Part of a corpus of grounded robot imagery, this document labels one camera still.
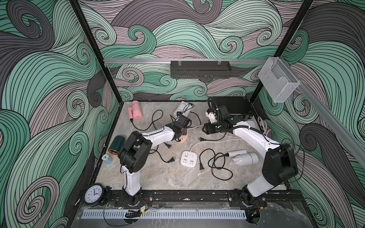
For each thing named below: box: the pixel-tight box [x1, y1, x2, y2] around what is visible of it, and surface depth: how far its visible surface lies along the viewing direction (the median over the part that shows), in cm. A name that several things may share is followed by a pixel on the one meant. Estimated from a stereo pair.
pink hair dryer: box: [127, 100, 143, 120], surface depth 111 cm
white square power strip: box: [180, 150, 198, 168], surface depth 87 cm
